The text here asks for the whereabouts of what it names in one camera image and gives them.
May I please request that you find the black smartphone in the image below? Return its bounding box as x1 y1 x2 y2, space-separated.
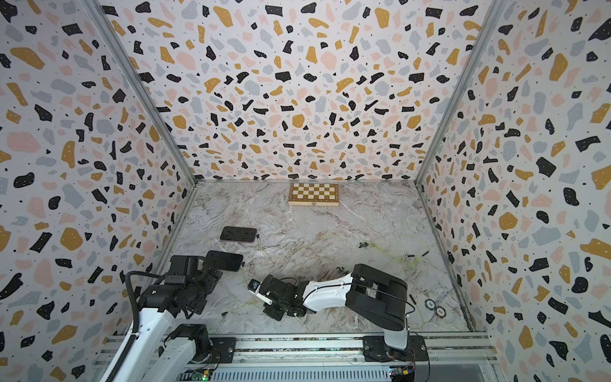
205 251 243 272
220 226 258 243

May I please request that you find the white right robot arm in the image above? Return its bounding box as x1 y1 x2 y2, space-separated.
248 264 414 351

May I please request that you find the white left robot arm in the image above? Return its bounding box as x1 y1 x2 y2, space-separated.
101 256 223 381

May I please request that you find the wooden chessboard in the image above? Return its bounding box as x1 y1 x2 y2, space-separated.
288 183 340 207

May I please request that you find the round black white coaster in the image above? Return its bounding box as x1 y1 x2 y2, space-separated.
425 299 437 310

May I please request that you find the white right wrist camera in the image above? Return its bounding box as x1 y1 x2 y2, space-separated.
248 279 273 305

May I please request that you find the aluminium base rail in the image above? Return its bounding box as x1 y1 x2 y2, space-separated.
93 331 504 381

